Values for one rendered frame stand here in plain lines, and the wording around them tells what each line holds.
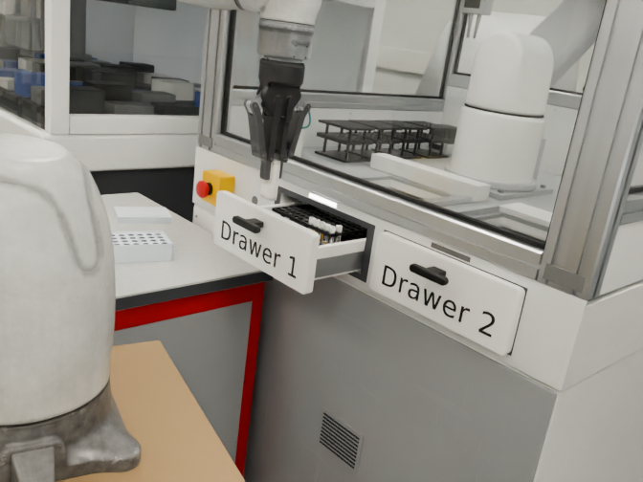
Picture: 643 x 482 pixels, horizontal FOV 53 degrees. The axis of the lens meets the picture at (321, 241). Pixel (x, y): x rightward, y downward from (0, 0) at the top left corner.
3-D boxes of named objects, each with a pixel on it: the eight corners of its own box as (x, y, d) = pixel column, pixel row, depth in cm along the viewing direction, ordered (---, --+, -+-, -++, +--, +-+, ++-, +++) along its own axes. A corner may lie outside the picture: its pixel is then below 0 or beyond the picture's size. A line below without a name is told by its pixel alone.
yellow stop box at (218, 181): (214, 208, 147) (216, 177, 145) (197, 199, 152) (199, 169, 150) (232, 206, 150) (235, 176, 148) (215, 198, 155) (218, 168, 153)
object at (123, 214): (118, 223, 153) (118, 216, 152) (113, 212, 160) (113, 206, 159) (171, 223, 158) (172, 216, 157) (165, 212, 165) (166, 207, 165)
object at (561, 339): (561, 392, 94) (586, 301, 90) (191, 202, 164) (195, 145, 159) (752, 286, 157) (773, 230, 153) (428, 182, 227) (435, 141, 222)
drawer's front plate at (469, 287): (504, 357, 99) (520, 291, 95) (368, 288, 118) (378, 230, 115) (510, 354, 100) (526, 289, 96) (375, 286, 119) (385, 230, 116)
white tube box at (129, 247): (110, 263, 129) (110, 245, 127) (102, 249, 136) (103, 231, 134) (171, 260, 134) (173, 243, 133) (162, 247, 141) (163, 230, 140)
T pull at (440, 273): (443, 287, 101) (445, 278, 101) (408, 271, 106) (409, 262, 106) (457, 283, 103) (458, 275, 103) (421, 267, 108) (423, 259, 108)
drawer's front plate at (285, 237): (304, 295, 111) (313, 235, 108) (212, 242, 131) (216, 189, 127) (312, 294, 112) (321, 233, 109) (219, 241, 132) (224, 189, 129)
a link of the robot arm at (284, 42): (326, 28, 105) (321, 66, 106) (291, 23, 111) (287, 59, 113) (282, 22, 99) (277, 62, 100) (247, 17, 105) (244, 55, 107)
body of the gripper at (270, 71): (277, 60, 101) (270, 120, 104) (317, 63, 107) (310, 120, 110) (249, 54, 106) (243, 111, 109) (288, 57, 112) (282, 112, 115)
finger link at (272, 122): (284, 97, 107) (277, 96, 106) (276, 163, 110) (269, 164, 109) (270, 93, 109) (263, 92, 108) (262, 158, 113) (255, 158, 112)
